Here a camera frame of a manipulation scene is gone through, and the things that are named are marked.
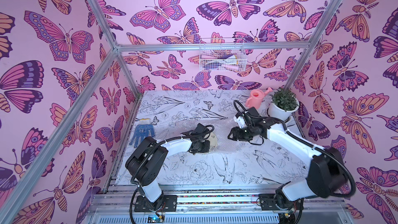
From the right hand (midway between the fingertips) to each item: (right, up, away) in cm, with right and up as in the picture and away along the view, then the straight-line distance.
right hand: (232, 136), depth 84 cm
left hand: (-13, -8, +7) cm, 17 cm away
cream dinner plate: (-10, -4, +9) cm, 14 cm away
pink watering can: (+20, +23, +19) cm, 36 cm away
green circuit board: (-39, -37, -12) cm, 55 cm away
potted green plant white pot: (+33, +18, +8) cm, 38 cm away
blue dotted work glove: (-54, 0, +16) cm, 56 cm away
